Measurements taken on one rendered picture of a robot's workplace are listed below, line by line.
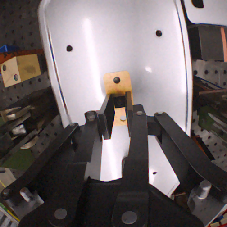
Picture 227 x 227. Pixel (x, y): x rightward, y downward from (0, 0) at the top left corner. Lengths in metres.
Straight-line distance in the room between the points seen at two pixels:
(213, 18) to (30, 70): 0.28
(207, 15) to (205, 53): 0.07
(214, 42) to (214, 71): 0.35
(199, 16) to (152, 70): 0.12
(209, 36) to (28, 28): 0.60
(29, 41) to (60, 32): 0.41
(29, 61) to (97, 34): 0.10
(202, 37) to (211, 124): 0.14
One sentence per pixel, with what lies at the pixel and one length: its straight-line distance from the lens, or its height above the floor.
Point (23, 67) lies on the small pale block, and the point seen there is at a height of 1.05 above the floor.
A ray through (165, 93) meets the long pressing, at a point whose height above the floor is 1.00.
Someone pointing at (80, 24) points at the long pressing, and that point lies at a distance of 0.22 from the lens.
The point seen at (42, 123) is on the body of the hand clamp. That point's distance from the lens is 0.25.
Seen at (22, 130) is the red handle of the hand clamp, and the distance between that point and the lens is 0.22.
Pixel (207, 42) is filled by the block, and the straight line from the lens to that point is 0.27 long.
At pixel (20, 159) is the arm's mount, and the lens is 0.78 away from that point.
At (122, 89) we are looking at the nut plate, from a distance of 0.21.
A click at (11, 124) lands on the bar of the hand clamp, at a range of 0.20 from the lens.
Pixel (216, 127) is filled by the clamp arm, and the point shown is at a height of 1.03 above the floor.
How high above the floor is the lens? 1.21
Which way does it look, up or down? 67 degrees down
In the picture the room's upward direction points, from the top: 169 degrees counter-clockwise
